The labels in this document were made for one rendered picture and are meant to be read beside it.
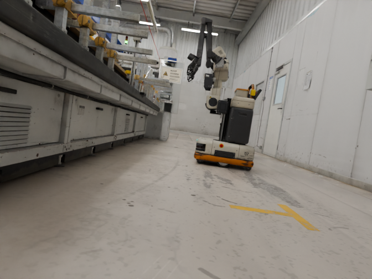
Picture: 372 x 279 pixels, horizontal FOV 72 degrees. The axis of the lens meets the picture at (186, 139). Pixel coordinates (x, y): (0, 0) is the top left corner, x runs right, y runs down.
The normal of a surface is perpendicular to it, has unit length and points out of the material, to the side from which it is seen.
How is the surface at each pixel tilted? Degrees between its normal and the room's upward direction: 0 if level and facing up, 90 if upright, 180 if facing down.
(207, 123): 90
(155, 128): 90
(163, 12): 90
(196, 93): 90
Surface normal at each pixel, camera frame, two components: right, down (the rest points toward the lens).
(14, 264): 0.15, -0.99
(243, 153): -0.06, 0.04
